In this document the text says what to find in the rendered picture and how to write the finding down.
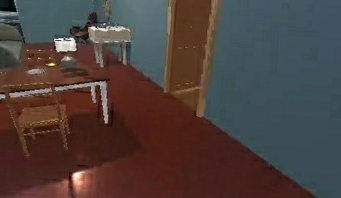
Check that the wooden room door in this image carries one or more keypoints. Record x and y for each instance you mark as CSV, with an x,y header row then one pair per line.
x,y
187,48

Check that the white side table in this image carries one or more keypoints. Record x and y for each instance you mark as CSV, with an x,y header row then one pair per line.
x,y
109,36

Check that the dark flat pan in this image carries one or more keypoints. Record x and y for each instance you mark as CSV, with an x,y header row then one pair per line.
x,y
75,72

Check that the grey bowl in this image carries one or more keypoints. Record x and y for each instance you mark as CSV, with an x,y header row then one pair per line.
x,y
68,59

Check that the tall dried plant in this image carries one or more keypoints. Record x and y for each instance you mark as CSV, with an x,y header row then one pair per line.
x,y
108,5

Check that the dark red house plant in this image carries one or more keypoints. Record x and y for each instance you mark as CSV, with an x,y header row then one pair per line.
x,y
83,27

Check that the white box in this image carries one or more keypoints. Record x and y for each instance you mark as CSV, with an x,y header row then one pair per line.
x,y
65,45

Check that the yellow small object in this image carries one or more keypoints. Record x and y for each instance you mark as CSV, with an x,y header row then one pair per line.
x,y
51,64

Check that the wooden chair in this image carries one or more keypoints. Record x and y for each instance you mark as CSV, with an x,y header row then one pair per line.
x,y
40,114

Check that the white plate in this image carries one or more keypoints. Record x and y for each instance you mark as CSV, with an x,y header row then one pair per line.
x,y
35,72

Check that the brown table with white legs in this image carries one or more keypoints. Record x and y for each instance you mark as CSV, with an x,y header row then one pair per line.
x,y
19,76

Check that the grey sofa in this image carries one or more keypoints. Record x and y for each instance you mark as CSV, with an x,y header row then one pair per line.
x,y
0,46

